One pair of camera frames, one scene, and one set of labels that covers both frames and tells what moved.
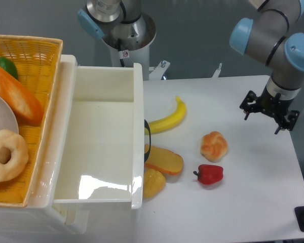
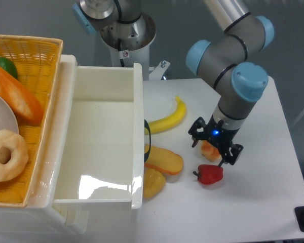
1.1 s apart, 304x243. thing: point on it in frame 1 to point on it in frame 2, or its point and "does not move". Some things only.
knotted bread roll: (214, 146) does not move
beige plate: (1, 116) does not move
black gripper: (276, 108) to (218, 136)
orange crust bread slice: (164, 160) does not move
